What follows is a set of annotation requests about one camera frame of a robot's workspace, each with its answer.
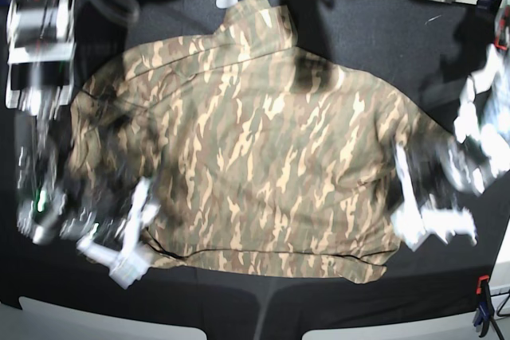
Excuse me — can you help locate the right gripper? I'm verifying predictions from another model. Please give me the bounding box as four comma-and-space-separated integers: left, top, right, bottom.
76, 178, 160, 288

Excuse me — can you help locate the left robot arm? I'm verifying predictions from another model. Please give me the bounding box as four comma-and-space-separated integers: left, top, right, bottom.
390, 0, 509, 251

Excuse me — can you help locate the orange black clamp bottom right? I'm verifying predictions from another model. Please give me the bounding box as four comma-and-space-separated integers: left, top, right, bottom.
473, 275, 494, 338

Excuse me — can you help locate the black table cloth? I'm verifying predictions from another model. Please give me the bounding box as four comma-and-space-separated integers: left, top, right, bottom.
1, 0, 509, 339

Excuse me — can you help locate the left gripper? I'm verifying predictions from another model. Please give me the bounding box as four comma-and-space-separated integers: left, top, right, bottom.
390, 144, 478, 251

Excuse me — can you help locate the camouflage t-shirt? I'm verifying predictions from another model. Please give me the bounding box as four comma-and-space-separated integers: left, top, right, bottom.
69, 0, 444, 283

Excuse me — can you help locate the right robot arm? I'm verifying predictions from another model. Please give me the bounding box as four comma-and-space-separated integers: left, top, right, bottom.
5, 0, 159, 287

